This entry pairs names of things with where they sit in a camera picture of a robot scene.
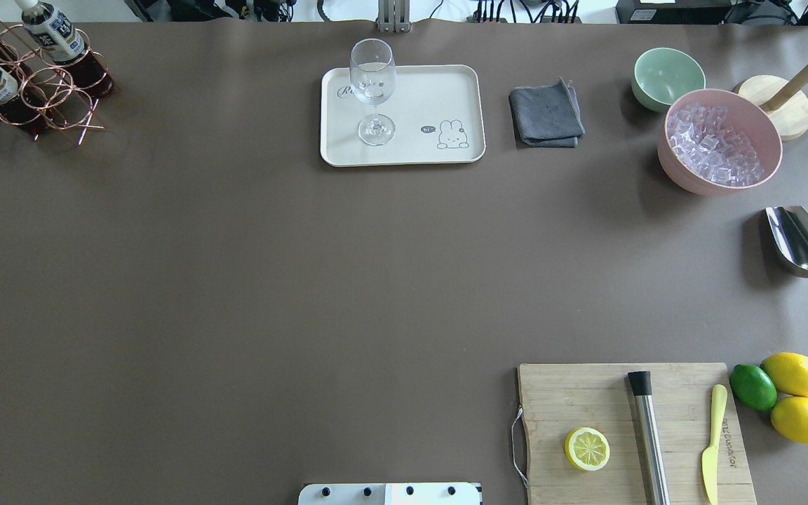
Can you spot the clear wine glass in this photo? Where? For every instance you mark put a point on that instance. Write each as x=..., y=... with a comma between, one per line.
x=372, y=75

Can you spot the cream rabbit tray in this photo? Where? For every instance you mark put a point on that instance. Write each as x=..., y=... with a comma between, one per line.
x=436, y=109

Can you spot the pink bowl with ice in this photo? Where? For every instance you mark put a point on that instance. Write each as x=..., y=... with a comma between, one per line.
x=715, y=142

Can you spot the metal ice scoop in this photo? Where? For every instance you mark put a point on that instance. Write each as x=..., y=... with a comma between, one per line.
x=789, y=226

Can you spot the half lemon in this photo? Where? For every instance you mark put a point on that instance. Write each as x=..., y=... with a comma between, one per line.
x=587, y=449

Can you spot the aluminium frame post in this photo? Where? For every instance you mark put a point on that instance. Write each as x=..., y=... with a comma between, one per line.
x=393, y=16

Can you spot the wooden stand round base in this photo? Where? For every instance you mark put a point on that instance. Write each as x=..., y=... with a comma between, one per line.
x=782, y=100

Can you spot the green bowl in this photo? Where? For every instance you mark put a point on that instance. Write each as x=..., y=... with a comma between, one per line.
x=661, y=75

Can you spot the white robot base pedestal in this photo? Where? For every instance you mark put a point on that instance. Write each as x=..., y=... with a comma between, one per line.
x=392, y=493

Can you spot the wooden cutting board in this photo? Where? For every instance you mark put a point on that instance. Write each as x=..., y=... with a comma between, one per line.
x=558, y=398

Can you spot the yellow plastic knife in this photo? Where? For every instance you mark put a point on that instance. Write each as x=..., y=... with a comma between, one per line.
x=710, y=456

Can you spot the yellow lemon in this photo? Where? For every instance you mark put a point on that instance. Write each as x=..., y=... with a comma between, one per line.
x=790, y=418
x=789, y=372

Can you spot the steel muddler black tip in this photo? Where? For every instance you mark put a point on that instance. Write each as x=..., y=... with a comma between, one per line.
x=642, y=390

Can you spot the copper wire bottle basket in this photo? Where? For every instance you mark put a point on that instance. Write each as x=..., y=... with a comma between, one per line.
x=50, y=76

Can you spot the grey folded cloth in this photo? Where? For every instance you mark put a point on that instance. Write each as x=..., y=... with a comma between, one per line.
x=547, y=116

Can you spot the green lime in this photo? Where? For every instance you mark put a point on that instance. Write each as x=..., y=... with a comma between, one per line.
x=753, y=387

